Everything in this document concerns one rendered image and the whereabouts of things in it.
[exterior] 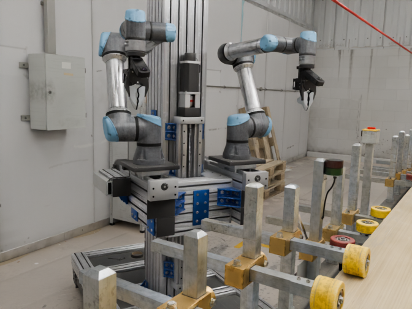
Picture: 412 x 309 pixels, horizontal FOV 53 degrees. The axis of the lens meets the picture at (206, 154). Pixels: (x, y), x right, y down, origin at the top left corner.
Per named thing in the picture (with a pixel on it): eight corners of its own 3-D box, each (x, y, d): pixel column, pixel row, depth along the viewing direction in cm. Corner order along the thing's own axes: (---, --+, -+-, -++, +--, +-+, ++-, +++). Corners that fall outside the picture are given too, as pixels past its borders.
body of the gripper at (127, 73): (140, 85, 164) (140, 54, 162) (148, 85, 156) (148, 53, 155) (121, 84, 160) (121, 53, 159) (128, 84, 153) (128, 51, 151)
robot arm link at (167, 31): (148, 60, 213) (177, 46, 167) (127, 59, 209) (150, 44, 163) (148, 37, 212) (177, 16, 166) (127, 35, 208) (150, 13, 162)
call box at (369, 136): (360, 144, 206) (362, 129, 204) (364, 143, 211) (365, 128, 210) (376, 146, 202) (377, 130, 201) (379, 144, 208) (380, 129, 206)
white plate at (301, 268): (294, 292, 143) (296, 265, 142) (319, 267, 165) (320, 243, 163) (296, 293, 143) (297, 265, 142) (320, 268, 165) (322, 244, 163)
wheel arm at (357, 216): (287, 211, 201) (287, 202, 200) (290, 209, 203) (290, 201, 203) (383, 229, 177) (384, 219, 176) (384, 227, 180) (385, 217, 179)
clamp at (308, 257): (298, 259, 142) (298, 244, 142) (311, 247, 153) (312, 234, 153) (314, 262, 139) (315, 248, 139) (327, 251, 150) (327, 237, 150)
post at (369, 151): (357, 230, 212) (364, 143, 206) (359, 228, 216) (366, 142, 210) (366, 232, 210) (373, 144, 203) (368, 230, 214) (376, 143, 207)
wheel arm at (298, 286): (149, 251, 116) (149, 239, 116) (158, 247, 119) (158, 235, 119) (327, 305, 89) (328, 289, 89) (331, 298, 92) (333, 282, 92)
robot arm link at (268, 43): (207, 43, 228) (270, 27, 188) (223, 45, 234) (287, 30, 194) (207, 64, 229) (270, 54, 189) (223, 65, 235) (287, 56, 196)
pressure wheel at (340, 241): (324, 271, 139) (327, 238, 137) (331, 263, 145) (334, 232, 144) (349, 277, 134) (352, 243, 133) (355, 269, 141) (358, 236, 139)
